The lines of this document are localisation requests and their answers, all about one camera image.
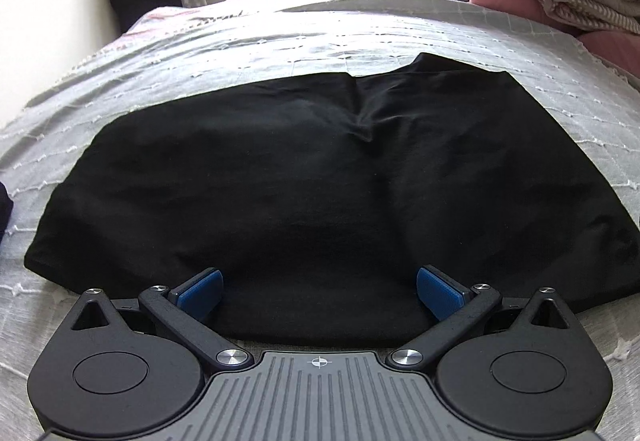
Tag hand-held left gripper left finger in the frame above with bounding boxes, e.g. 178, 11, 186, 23
70, 267, 253, 370

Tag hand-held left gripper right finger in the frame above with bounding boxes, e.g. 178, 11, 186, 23
387, 263, 577, 368

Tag dark cloth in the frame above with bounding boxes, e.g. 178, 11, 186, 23
0, 182, 15, 243

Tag grey quilted bedspread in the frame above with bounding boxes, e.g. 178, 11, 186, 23
0, 0, 640, 441

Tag black pants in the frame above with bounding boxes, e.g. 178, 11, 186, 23
24, 52, 640, 351

